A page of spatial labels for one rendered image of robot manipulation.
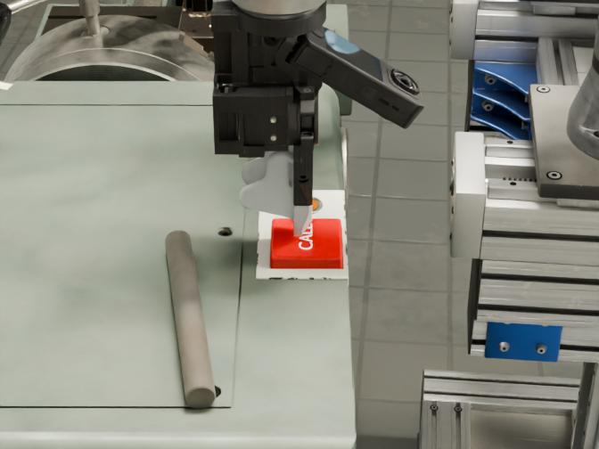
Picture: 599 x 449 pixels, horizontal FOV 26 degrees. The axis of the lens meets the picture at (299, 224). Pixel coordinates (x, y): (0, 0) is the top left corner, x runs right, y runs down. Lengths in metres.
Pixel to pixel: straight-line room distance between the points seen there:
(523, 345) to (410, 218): 1.79
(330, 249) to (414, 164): 2.54
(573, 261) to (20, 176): 0.63
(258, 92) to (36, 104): 0.40
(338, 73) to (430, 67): 3.13
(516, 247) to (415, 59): 2.72
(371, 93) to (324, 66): 0.04
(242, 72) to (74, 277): 0.23
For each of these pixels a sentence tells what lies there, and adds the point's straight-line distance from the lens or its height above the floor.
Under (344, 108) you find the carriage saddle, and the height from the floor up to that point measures 0.88.
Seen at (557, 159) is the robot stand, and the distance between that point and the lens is 1.43.
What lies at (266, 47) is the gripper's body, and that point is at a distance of 0.99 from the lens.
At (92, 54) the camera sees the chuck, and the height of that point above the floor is 1.24.
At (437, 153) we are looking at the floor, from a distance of 3.67.
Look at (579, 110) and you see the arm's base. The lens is 1.45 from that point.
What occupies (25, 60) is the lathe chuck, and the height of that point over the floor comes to 1.20.
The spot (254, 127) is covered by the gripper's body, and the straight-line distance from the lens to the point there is 1.01.
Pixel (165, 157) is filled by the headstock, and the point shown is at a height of 1.26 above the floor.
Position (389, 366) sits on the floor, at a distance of 2.92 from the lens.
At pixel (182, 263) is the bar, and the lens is 1.05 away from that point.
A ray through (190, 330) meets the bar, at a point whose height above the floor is 1.28.
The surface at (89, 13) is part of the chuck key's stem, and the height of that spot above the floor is 1.26.
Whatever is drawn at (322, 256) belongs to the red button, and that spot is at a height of 1.27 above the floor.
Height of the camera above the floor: 1.90
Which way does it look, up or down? 34 degrees down
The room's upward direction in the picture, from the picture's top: straight up
